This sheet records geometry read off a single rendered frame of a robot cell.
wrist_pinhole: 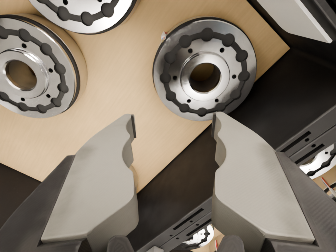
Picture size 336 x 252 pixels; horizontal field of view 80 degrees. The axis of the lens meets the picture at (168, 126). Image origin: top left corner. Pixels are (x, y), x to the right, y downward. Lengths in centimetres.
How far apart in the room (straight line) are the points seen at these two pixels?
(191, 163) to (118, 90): 13
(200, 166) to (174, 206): 5
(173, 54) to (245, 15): 8
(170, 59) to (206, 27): 4
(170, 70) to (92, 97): 11
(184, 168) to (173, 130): 5
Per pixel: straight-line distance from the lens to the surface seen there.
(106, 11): 21
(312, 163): 31
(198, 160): 25
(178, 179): 26
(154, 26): 23
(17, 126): 34
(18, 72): 27
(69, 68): 23
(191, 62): 20
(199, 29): 20
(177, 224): 24
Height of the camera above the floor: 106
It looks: 59 degrees down
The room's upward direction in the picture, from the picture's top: 178 degrees counter-clockwise
